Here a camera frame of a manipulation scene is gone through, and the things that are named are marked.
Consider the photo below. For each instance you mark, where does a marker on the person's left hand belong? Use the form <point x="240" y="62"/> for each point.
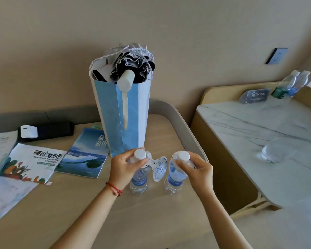
<point x="119" y="171"/>

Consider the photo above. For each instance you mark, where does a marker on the person's right hand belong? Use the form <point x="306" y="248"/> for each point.
<point x="202" y="176"/>

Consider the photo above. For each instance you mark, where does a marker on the clear plastic water bottle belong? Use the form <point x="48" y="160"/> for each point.
<point x="175" y="182"/>
<point x="139" y="182"/>

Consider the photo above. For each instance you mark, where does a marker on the person's right forearm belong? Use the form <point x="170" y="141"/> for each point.
<point x="223" y="225"/>

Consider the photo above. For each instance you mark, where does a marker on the person's left forearm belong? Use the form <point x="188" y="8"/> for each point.
<point x="88" y="223"/>

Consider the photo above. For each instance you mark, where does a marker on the bottles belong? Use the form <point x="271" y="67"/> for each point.
<point x="281" y="92"/>

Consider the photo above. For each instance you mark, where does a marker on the blue label plastic bottle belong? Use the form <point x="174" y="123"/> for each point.
<point x="295" y="86"/>

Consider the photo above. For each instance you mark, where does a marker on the blue landscape booklet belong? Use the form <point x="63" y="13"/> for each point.
<point x="83" y="155"/>

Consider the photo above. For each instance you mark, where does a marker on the green leaflet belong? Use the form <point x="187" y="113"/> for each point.
<point x="97" y="126"/>

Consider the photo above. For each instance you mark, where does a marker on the blue paper gift bag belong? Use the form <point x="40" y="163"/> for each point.
<point x="129" y="121"/>

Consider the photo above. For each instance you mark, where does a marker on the light wooden table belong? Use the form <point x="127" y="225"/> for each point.
<point x="145" y="217"/>

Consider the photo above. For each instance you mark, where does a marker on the grey padded table surround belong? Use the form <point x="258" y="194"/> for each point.
<point x="171" y="116"/>

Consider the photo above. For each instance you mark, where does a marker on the black power strip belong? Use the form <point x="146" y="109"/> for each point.
<point x="54" y="130"/>

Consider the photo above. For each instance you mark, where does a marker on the clear drinking glass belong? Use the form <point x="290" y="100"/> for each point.
<point x="277" y="151"/>

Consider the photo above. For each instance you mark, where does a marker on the illustrated map leaflet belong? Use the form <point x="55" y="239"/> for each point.
<point x="33" y="163"/>

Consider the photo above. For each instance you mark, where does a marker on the black white folded umbrella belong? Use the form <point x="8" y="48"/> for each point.
<point x="125" y="80"/>

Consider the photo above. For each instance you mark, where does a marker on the clear acrylic sign stand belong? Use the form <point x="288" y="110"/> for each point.
<point x="254" y="96"/>

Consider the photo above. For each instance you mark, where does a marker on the white plug charger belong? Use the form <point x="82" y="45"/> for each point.
<point x="28" y="131"/>

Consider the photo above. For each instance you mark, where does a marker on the white card blue border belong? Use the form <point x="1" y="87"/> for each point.
<point x="0" y="150"/>

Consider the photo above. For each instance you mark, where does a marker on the dark wall socket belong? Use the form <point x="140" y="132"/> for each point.
<point x="276" y="56"/>

